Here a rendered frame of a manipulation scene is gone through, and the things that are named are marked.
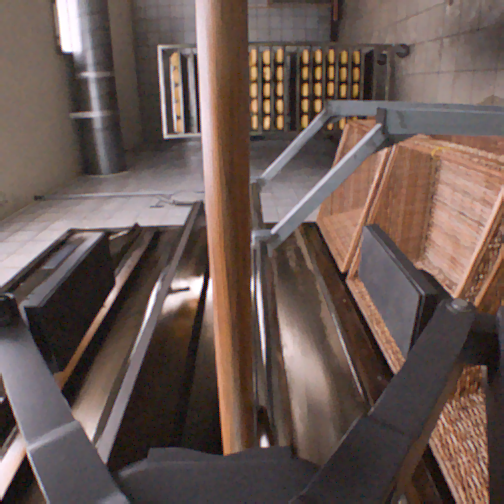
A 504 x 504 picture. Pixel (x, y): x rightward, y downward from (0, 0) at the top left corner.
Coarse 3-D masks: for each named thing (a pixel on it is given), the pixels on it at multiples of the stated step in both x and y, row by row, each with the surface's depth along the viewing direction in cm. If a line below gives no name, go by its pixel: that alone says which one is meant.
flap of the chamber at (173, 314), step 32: (192, 224) 146; (192, 256) 135; (192, 288) 126; (160, 320) 88; (192, 320) 118; (160, 352) 84; (128, 384) 67; (160, 384) 80; (128, 416) 62; (160, 416) 76; (128, 448) 59
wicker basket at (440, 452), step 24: (480, 288) 63; (480, 312) 64; (480, 384) 71; (456, 408) 71; (480, 408) 69; (480, 432) 65; (456, 456) 62; (480, 456) 60; (456, 480) 58; (480, 480) 57
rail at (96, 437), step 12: (192, 204) 174; (180, 240) 133; (168, 264) 115; (156, 288) 101; (144, 312) 90; (144, 324) 85; (132, 348) 77; (120, 372) 71; (120, 384) 67; (108, 396) 65; (108, 408) 62; (96, 432) 57; (96, 444) 55
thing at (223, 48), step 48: (240, 0) 20; (240, 48) 21; (240, 96) 22; (240, 144) 23; (240, 192) 24; (240, 240) 25; (240, 288) 27; (240, 336) 29; (240, 384) 31; (240, 432) 33
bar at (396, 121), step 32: (320, 128) 109; (384, 128) 61; (416, 128) 61; (448, 128) 61; (480, 128) 61; (288, 160) 112; (352, 160) 64; (256, 192) 100; (320, 192) 66; (256, 224) 77; (288, 224) 69; (256, 256) 63; (256, 288) 53; (256, 320) 46; (256, 352) 41; (256, 384) 37; (288, 416) 32
